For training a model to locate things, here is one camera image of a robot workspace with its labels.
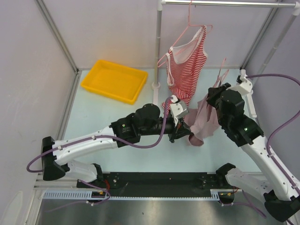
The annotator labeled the pink wire hanger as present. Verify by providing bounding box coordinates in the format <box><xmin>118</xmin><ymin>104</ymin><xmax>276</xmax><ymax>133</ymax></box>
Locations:
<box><xmin>214</xmin><ymin>57</ymin><xmax>229</xmax><ymax>87</ymax></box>
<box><xmin>157</xmin><ymin>0</ymin><xmax>213</xmax><ymax>68</ymax></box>

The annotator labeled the pale pink tank top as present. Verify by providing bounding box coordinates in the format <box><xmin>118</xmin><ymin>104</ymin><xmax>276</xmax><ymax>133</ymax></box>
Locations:
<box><xmin>184</xmin><ymin>94</ymin><xmax>220</xmax><ymax>147</ymax></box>

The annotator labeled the red white striped tank top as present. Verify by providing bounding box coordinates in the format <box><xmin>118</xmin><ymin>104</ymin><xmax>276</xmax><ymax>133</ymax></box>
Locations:
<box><xmin>165</xmin><ymin>26</ymin><xmax>208</xmax><ymax>106</ymax></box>

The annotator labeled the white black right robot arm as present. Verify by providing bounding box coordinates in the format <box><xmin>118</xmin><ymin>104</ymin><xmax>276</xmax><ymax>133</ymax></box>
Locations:
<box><xmin>206</xmin><ymin>83</ymin><xmax>300</xmax><ymax>222</ymax></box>

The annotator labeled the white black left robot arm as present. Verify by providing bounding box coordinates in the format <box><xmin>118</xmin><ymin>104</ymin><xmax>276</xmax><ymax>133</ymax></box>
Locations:
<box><xmin>42</xmin><ymin>101</ymin><xmax>192</xmax><ymax>188</ymax></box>

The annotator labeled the yellow plastic tray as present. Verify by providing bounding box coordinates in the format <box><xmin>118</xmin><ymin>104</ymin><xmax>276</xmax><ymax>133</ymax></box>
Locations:
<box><xmin>81</xmin><ymin>60</ymin><xmax>148</xmax><ymax>105</ymax></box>

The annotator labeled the white metal clothes rack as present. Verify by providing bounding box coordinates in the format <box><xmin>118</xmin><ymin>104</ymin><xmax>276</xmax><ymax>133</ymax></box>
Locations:
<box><xmin>150</xmin><ymin>0</ymin><xmax>300</xmax><ymax>118</ymax></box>

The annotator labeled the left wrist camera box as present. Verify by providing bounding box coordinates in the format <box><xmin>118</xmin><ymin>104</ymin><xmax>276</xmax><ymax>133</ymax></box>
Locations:
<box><xmin>170</xmin><ymin>96</ymin><xmax>189</xmax><ymax>125</ymax></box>

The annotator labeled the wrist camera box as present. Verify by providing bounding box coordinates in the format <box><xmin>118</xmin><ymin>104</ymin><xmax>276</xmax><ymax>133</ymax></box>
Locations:
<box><xmin>235</xmin><ymin>69</ymin><xmax>253</xmax><ymax>96</ymax></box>
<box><xmin>170</xmin><ymin>96</ymin><xmax>189</xmax><ymax>125</ymax></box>

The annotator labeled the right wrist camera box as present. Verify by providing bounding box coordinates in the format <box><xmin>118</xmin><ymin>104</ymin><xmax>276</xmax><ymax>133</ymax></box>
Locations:
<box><xmin>235</xmin><ymin>69</ymin><xmax>253</xmax><ymax>96</ymax></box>

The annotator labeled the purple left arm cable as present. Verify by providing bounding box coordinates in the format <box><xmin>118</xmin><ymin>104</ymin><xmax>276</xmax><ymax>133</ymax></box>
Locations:
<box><xmin>26</xmin><ymin>95</ymin><xmax>178</xmax><ymax>174</ymax></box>

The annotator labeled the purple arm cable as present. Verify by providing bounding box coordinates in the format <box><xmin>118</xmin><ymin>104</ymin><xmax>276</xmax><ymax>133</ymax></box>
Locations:
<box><xmin>26</xmin><ymin>95</ymin><xmax>178</xmax><ymax>174</ymax></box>
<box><xmin>245</xmin><ymin>74</ymin><xmax>300</xmax><ymax>195</ymax></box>

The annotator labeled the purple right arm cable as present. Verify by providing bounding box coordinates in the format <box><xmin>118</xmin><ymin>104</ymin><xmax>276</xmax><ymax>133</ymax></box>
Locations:
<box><xmin>245</xmin><ymin>74</ymin><xmax>300</xmax><ymax>195</ymax></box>

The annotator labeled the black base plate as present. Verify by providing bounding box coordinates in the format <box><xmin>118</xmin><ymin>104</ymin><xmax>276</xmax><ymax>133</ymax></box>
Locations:
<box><xmin>91</xmin><ymin>172</ymin><xmax>234</xmax><ymax>196</ymax></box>

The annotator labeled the white slotted cable duct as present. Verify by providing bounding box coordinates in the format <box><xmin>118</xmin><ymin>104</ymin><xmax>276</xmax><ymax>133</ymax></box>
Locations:
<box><xmin>42</xmin><ymin>189</ymin><xmax>238</xmax><ymax>201</ymax></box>

